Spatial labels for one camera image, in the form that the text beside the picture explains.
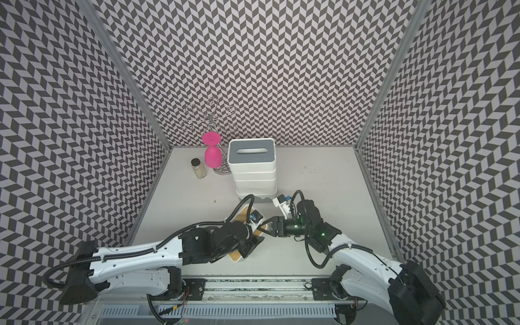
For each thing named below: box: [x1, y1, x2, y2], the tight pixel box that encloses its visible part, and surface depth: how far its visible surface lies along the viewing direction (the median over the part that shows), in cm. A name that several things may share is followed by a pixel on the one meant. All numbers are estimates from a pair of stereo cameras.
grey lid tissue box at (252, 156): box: [227, 138, 277, 174], surface depth 75 cm
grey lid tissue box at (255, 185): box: [232, 177, 277, 195], surface depth 86 cm
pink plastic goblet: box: [201, 131, 223, 170], surface depth 88 cm
